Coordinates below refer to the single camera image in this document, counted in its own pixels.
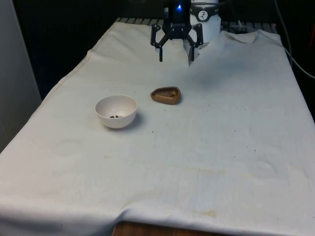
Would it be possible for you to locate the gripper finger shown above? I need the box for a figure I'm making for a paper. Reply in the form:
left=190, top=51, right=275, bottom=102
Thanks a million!
left=182, top=24, right=204, bottom=61
left=149, top=24, right=173, bottom=62

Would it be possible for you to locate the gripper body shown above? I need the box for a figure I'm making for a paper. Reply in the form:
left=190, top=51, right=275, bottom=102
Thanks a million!
left=163, top=0, right=192, bottom=39

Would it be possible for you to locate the white bowl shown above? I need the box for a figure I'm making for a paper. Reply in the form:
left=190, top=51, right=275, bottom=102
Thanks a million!
left=95, top=95, right=137, bottom=129

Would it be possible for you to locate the pale grey cabinet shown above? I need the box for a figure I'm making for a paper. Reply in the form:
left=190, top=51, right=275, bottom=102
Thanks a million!
left=0, top=0, right=42, bottom=154

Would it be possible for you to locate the grey cable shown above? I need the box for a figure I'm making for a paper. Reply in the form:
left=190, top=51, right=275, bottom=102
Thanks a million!
left=275, top=0, right=315, bottom=78

